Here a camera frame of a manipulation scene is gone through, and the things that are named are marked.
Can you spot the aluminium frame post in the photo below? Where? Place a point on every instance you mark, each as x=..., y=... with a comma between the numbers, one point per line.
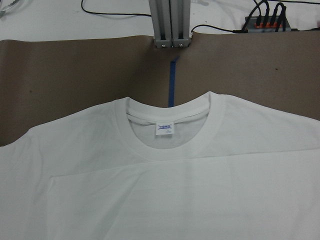
x=171, y=23

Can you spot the white long-sleeve printed shirt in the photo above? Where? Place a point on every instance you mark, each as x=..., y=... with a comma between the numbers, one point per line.
x=216, y=168

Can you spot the grey orange cable hub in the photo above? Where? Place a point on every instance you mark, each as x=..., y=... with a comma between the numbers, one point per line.
x=260, y=20

